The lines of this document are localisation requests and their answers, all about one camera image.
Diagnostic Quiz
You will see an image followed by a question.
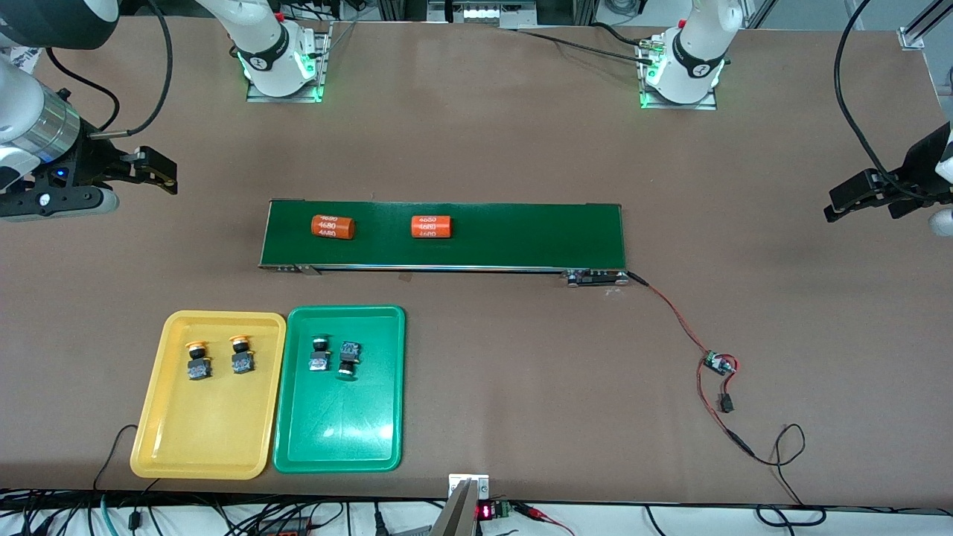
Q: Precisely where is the yellow mushroom push button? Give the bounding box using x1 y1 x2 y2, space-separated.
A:
229 335 257 375
185 341 214 384

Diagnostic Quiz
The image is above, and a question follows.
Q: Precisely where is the printed paper sheet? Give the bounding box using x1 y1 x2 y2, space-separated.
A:
4 46 44 74

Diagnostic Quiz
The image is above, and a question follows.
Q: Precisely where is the yellow plastic tray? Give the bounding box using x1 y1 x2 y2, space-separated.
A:
130 310 287 480

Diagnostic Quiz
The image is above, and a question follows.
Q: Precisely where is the green plastic tray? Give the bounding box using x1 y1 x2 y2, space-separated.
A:
272 304 407 474

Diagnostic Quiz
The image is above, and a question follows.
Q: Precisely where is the green conveyor belt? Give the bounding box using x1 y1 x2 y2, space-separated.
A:
258 200 630 287

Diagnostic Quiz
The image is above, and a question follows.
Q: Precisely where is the white power strip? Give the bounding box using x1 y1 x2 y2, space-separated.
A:
447 4 522 23

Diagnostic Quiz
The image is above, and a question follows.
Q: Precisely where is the red clip lead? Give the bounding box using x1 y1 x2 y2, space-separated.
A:
514 502 578 536

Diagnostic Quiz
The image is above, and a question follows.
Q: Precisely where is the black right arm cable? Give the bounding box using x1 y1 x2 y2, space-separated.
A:
45 0 173 138

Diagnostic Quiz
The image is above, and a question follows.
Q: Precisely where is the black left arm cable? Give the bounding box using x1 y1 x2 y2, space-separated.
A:
834 0 953 202

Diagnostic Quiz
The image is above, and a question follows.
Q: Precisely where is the aluminium frame profile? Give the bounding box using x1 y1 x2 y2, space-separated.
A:
897 0 953 51

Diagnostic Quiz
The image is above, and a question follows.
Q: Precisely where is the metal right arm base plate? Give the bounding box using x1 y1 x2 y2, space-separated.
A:
246 30 332 103

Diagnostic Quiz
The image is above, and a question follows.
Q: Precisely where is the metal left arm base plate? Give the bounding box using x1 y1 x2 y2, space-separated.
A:
639 37 717 111

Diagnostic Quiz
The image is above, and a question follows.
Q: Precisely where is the red black conveyor wire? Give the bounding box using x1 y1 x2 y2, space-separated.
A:
624 272 715 358

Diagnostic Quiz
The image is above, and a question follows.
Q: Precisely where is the black looped power cable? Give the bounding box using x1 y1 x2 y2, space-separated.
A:
756 423 829 529

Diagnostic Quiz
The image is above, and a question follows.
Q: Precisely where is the thin black table cable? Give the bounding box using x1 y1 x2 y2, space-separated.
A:
93 424 161 492

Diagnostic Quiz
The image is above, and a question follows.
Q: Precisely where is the red black power wire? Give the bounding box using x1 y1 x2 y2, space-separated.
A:
696 366 779 468

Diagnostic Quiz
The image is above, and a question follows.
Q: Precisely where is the black equipment rack frame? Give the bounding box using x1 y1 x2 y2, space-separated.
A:
376 0 600 29

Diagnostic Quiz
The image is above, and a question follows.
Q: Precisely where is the black cable to arm base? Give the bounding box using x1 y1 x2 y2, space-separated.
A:
514 21 660 68

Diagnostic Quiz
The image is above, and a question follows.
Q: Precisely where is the grey metal camera mount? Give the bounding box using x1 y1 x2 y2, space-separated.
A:
432 473 491 536

